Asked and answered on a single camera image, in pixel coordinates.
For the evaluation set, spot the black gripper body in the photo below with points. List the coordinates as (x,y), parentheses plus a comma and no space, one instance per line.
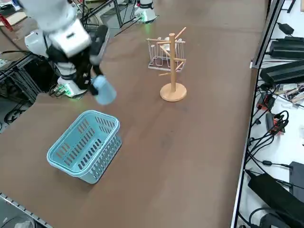
(82,69)

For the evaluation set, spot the blue plastic cup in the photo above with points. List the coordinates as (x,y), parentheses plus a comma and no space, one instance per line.
(105,92)

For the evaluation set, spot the white cup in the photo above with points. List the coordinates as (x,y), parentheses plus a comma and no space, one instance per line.
(166,47)

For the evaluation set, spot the wooden cup rack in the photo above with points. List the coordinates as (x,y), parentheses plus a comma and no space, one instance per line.
(173,92)

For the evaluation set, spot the blue plastic basket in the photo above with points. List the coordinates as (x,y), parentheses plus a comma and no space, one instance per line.
(78,174)

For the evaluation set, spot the red and black device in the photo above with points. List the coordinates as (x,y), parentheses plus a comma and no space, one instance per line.
(267,102)
(275,123)

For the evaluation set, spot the long black power box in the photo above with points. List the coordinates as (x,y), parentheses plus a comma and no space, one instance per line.
(282,71)

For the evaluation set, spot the wide black power box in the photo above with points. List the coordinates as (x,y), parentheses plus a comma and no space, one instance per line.
(287,48)

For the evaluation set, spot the small black power adapter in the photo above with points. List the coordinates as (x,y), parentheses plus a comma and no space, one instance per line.
(286,28)

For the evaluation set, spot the large black power adapter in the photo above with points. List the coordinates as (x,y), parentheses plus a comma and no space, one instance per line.
(273,192)

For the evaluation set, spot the dark grey box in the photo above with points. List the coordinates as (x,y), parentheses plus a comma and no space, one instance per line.
(298,175)

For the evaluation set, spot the aluminium frame rack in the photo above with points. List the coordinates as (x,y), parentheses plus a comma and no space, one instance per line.
(21,78)

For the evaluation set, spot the aluminium profile post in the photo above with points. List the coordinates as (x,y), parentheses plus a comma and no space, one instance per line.
(266,35)

